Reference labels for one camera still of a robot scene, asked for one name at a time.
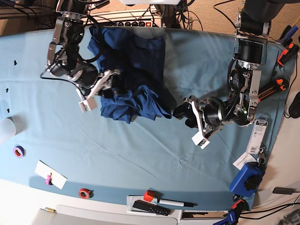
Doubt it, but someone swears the blue clamp top right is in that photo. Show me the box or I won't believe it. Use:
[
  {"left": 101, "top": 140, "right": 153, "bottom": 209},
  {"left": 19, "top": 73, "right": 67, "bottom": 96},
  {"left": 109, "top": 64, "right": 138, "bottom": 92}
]
[{"left": 275, "top": 25, "right": 299, "bottom": 45}]

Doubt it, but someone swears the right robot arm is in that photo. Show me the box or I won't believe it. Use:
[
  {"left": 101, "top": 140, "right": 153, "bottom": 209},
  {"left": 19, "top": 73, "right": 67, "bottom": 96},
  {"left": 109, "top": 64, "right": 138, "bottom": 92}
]
[{"left": 45, "top": 0, "right": 125, "bottom": 100}]

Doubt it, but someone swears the blue clamp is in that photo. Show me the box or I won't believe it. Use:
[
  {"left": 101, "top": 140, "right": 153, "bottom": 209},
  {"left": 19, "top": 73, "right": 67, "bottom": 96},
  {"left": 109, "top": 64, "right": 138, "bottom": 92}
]
[
  {"left": 275, "top": 25, "right": 299, "bottom": 45},
  {"left": 213, "top": 210, "right": 240, "bottom": 225}
]

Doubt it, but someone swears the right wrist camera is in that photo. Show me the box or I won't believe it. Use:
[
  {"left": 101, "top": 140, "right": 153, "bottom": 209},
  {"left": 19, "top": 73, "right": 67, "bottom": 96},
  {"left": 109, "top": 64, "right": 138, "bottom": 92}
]
[{"left": 78, "top": 97, "right": 97, "bottom": 113}]

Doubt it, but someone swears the light blue table cloth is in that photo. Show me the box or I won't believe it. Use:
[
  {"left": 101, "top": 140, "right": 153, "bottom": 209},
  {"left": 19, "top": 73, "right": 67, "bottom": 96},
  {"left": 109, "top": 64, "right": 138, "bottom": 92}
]
[{"left": 0, "top": 26, "right": 296, "bottom": 211}]

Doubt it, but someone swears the white paper label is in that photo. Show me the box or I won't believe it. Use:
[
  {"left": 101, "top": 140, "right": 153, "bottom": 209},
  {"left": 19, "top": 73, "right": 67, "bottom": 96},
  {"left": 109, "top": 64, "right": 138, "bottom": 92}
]
[{"left": 233, "top": 152, "right": 257, "bottom": 170}]

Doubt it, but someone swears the white power strip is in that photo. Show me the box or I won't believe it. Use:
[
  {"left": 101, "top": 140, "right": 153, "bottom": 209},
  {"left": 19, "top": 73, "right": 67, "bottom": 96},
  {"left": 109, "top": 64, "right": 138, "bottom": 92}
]
[{"left": 91, "top": 8, "right": 163, "bottom": 28}]

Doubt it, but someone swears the orange black clamp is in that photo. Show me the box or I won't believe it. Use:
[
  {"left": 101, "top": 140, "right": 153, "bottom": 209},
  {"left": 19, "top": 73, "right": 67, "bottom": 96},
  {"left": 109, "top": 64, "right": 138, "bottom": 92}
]
[{"left": 277, "top": 43, "right": 300, "bottom": 68}]

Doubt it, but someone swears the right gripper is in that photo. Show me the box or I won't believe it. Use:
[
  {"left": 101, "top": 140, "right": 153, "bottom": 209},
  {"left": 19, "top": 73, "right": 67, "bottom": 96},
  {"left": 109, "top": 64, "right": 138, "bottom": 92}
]
[{"left": 70, "top": 63, "right": 124, "bottom": 100}]

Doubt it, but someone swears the pink small toy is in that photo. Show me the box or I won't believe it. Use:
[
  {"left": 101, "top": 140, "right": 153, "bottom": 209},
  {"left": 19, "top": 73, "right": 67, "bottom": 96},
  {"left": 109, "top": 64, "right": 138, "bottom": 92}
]
[{"left": 45, "top": 173, "right": 53, "bottom": 186}]

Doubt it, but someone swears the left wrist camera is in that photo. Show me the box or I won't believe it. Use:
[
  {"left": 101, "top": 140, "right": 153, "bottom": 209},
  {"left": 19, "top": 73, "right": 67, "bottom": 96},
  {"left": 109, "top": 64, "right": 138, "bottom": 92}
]
[{"left": 192, "top": 131, "right": 210, "bottom": 150}]

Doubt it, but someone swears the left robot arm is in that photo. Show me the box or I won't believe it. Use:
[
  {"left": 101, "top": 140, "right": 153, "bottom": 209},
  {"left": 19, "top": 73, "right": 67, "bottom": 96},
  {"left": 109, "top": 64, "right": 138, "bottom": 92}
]
[{"left": 173, "top": 0, "right": 287, "bottom": 139}]

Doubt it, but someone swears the clear blister package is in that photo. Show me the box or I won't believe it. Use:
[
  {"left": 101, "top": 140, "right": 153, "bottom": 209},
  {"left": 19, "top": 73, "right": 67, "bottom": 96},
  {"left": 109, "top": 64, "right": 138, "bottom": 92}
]
[{"left": 246, "top": 114, "right": 270, "bottom": 155}]

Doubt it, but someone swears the orange black utility knife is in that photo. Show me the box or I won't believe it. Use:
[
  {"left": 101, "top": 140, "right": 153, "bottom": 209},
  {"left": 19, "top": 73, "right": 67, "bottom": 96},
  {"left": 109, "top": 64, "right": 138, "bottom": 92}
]
[{"left": 258, "top": 78, "right": 289, "bottom": 102}]

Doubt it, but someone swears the blue clamp bottom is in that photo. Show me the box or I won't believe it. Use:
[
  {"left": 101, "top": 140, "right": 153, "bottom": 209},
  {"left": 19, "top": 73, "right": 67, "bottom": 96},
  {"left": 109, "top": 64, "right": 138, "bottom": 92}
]
[{"left": 213, "top": 210, "right": 240, "bottom": 225}]

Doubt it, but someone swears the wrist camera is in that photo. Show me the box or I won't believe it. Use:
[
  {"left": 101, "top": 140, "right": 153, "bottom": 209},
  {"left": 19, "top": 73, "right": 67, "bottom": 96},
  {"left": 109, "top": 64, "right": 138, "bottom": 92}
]
[
  {"left": 78, "top": 97, "right": 97, "bottom": 113},
  {"left": 192, "top": 131, "right": 210, "bottom": 150}
]

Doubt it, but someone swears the orange clamp bottom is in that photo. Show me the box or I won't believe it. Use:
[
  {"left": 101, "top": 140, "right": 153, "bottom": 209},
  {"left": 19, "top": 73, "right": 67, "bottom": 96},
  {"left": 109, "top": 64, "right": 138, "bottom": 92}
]
[{"left": 232, "top": 199, "right": 249, "bottom": 211}]

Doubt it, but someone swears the white black marker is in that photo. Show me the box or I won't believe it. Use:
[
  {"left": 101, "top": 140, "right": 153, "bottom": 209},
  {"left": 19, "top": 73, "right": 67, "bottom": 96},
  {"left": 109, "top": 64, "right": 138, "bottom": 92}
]
[{"left": 157, "top": 199, "right": 197, "bottom": 208}]

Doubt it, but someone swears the purple tape roll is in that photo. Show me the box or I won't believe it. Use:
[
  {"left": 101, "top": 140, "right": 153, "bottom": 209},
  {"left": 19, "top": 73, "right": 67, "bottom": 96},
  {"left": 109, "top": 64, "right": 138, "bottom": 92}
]
[{"left": 13, "top": 145, "right": 25, "bottom": 158}]

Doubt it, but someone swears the black small device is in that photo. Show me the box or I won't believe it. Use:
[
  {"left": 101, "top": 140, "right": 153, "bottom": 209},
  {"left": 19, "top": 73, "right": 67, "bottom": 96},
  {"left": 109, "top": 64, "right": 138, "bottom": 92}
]
[{"left": 272, "top": 187, "right": 294, "bottom": 195}]

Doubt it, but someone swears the red small block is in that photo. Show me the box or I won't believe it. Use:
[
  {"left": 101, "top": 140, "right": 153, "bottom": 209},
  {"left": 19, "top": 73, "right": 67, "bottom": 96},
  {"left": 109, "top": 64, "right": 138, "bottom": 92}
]
[{"left": 143, "top": 190, "right": 155, "bottom": 203}]

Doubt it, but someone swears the white card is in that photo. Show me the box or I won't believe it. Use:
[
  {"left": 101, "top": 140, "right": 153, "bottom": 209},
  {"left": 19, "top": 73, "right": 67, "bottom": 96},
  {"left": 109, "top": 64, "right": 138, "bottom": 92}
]
[{"left": 35, "top": 160, "right": 67, "bottom": 190}]

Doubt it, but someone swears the white plastic cup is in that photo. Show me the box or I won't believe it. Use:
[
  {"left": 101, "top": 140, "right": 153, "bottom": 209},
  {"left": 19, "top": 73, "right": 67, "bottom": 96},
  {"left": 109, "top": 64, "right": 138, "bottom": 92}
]
[{"left": 0, "top": 118, "right": 16, "bottom": 144}]

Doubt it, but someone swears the red tape roll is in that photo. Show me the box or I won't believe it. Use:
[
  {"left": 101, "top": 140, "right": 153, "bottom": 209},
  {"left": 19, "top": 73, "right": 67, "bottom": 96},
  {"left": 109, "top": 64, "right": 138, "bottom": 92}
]
[{"left": 78, "top": 188, "right": 91, "bottom": 199}]

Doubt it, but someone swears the blue box with knob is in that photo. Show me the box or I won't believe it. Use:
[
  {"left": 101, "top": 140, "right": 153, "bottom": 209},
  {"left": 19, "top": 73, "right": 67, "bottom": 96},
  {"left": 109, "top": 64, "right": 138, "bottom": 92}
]
[{"left": 229, "top": 162, "right": 266, "bottom": 197}]

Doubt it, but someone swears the dark blue t-shirt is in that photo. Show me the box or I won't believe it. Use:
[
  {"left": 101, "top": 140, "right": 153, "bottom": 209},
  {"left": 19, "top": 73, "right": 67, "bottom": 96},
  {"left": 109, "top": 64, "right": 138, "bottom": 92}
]
[{"left": 88, "top": 26, "right": 174, "bottom": 123}]

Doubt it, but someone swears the black remote control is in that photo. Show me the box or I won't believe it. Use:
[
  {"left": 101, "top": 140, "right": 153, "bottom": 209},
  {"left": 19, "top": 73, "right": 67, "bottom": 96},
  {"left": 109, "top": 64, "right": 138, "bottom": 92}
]
[{"left": 132, "top": 200, "right": 171, "bottom": 216}]

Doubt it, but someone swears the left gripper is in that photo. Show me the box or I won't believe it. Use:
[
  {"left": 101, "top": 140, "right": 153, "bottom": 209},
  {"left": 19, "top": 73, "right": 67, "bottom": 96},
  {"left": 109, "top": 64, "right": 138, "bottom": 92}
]
[{"left": 172, "top": 96, "right": 226, "bottom": 138}]

